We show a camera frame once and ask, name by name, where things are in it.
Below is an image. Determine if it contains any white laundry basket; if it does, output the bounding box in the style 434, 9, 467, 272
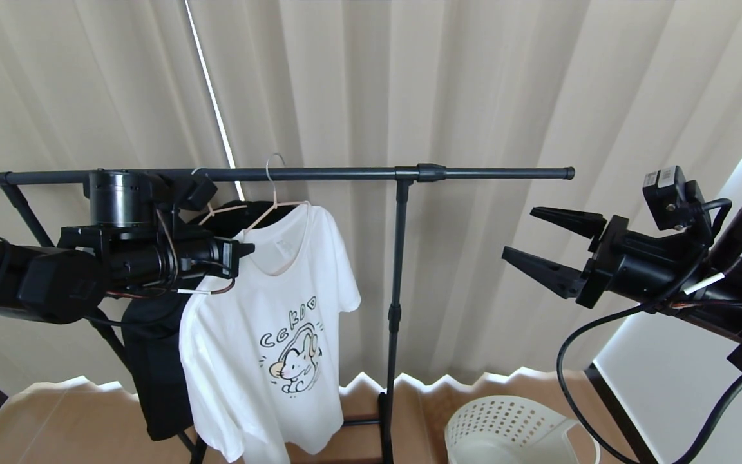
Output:
445, 395, 602, 464

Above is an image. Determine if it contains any pink clothes hanger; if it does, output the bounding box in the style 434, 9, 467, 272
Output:
242, 153, 314, 278
189, 168, 249, 226

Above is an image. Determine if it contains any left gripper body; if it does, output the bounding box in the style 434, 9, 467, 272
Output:
171, 235, 242, 281

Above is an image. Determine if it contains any white garment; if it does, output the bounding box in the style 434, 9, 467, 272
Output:
179, 203, 363, 464

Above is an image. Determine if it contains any beige curtain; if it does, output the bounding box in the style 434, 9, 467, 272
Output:
0, 0, 742, 394

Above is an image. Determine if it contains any black clothes rack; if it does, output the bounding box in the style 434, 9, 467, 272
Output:
0, 163, 576, 464

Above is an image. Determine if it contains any black cable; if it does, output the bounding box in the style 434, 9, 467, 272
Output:
556, 300, 742, 464

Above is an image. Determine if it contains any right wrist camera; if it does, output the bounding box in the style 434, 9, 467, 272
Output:
642, 166, 732, 233

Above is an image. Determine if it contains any black garment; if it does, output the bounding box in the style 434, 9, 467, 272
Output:
120, 200, 301, 442

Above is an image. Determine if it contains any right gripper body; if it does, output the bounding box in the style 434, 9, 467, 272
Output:
576, 215, 710, 310

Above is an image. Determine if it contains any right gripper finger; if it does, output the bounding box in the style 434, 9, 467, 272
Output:
531, 206, 607, 240
502, 247, 585, 300

